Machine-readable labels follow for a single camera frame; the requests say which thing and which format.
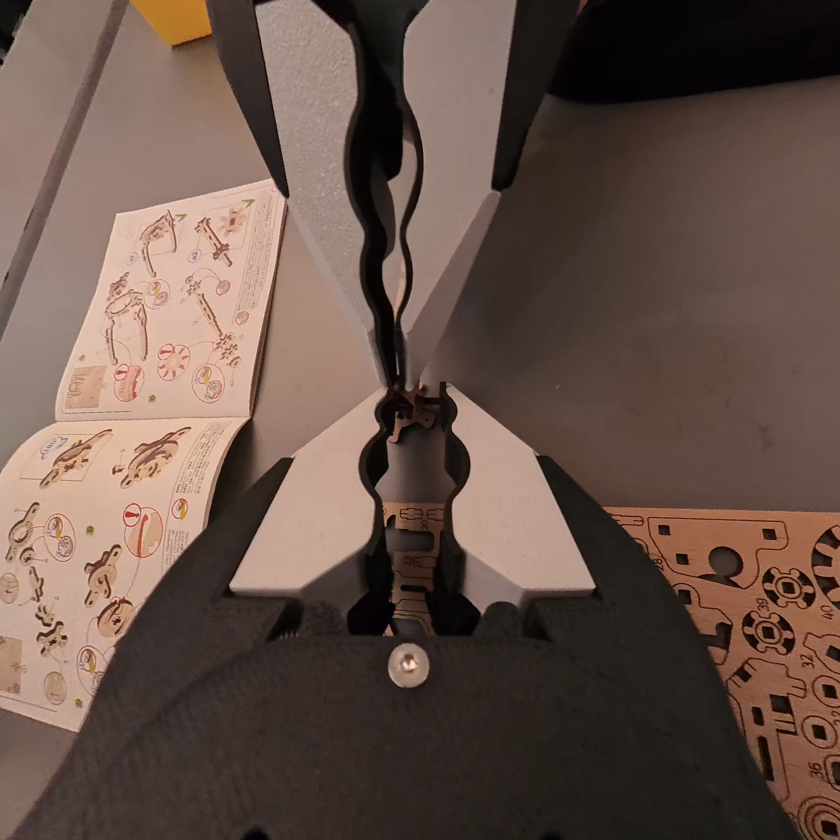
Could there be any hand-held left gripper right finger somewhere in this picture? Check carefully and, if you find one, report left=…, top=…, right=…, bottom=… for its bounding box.
left=446, top=386, right=597, bottom=616

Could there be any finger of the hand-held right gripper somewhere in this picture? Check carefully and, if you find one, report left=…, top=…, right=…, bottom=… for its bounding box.
left=398, top=0, right=527, bottom=383
left=252, top=0, right=396, bottom=388

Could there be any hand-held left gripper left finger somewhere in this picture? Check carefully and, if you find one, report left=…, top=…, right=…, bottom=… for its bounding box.
left=228, top=390, right=395, bottom=626

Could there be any small wooden bar part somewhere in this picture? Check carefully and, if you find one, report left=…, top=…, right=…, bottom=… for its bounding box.
left=387, top=406, right=442, bottom=445

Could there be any laser-cut wooden parts sheet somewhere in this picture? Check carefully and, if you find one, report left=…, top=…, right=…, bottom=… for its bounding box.
left=381, top=502, right=840, bottom=840

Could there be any yellow box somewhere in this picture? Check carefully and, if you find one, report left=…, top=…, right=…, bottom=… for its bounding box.
left=129, top=0, right=212, bottom=48

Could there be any open paper instruction booklet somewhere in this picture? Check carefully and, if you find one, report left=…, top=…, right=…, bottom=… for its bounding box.
left=0, top=178, right=288, bottom=732

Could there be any black wrist rest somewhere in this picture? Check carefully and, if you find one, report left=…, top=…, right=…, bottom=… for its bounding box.
left=548, top=0, right=840, bottom=106

